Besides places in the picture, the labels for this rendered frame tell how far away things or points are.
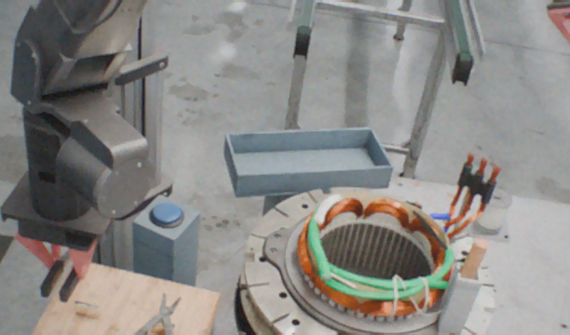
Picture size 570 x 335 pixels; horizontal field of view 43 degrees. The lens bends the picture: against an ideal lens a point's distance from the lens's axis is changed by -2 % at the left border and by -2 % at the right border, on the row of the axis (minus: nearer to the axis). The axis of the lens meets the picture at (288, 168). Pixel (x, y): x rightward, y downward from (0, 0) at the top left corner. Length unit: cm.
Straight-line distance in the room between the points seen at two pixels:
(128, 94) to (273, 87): 223
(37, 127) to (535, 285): 107
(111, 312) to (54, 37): 41
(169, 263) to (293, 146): 30
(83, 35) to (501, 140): 289
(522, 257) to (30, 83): 113
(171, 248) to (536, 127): 267
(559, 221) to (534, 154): 168
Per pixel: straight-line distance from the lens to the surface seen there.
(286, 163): 119
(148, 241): 106
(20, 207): 72
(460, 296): 85
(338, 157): 122
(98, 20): 56
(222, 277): 133
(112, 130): 60
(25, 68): 62
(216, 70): 341
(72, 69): 60
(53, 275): 77
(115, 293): 92
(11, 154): 291
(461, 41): 230
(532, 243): 158
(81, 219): 70
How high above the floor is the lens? 175
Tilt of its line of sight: 38 degrees down
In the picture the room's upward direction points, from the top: 9 degrees clockwise
